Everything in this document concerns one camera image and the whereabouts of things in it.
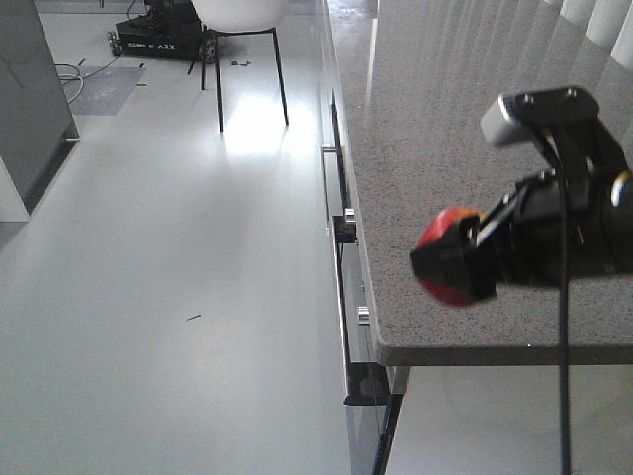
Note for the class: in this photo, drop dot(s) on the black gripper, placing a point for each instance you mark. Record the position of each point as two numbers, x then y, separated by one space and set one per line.
572 221

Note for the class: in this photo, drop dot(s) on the black wheeled robot base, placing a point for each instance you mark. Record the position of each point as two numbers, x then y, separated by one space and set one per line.
167 29

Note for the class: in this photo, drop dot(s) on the grey stone counter with drawers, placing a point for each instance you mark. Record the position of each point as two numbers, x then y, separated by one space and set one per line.
480 395

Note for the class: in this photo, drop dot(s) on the white chair with black legs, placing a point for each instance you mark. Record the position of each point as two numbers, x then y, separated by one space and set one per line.
233 18

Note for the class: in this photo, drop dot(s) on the grey floor mat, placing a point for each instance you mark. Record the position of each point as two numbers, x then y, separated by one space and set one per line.
104 91

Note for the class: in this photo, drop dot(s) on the grey cabinet at left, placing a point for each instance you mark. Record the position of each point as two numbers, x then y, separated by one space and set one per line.
38 131

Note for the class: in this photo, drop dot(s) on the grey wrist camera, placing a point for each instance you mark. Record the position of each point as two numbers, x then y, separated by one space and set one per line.
516 117

